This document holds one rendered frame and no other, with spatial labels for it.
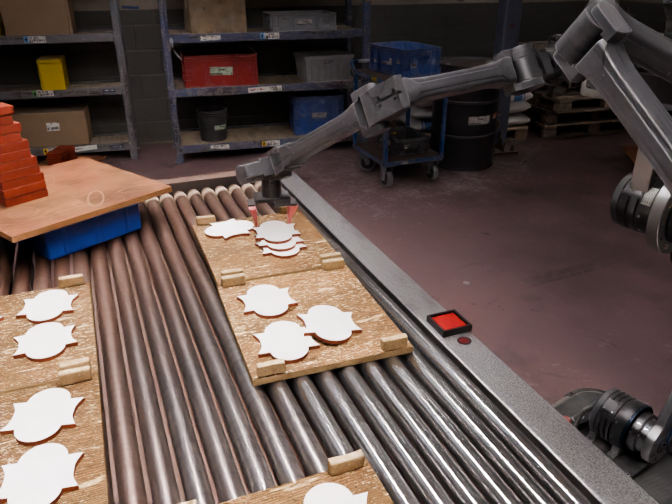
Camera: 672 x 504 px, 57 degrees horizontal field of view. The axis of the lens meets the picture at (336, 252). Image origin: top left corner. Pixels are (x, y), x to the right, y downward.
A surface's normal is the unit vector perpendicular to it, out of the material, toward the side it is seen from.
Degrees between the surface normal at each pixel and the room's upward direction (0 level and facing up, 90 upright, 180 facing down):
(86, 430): 0
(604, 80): 87
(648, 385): 0
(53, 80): 90
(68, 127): 90
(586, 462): 0
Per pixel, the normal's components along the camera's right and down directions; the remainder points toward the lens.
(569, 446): 0.00, -0.90
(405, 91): 0.36, -0.12
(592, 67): -0.85, 0.18
